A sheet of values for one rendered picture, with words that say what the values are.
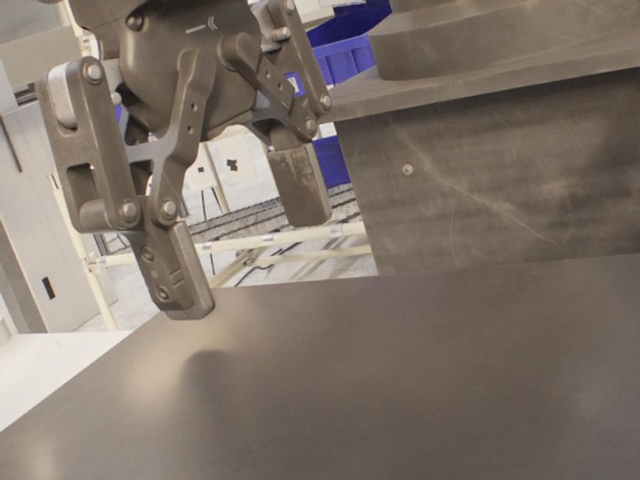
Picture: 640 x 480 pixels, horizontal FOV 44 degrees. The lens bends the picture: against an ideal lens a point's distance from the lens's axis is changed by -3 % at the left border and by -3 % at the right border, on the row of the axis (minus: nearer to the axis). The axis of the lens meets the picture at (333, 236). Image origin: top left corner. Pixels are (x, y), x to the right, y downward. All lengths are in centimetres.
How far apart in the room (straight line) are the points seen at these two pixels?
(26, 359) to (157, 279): 22
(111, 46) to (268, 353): 12
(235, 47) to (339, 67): 163
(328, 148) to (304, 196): 263
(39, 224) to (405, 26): 284
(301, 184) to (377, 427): 18
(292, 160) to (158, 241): 10
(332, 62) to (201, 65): 165
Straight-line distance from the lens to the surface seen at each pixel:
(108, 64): 30
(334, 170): 300
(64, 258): 343
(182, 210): 462
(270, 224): 231
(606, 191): 58
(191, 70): 31
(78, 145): 29
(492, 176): 60
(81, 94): 28
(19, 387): 47
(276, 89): 35
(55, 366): 48
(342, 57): 194
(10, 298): 248
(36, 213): 336
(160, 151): 30
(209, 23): 33
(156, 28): 31
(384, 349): 26
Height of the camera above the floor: 99
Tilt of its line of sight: 17 degrees down
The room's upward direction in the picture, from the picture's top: 17 degrees counter-clockwise
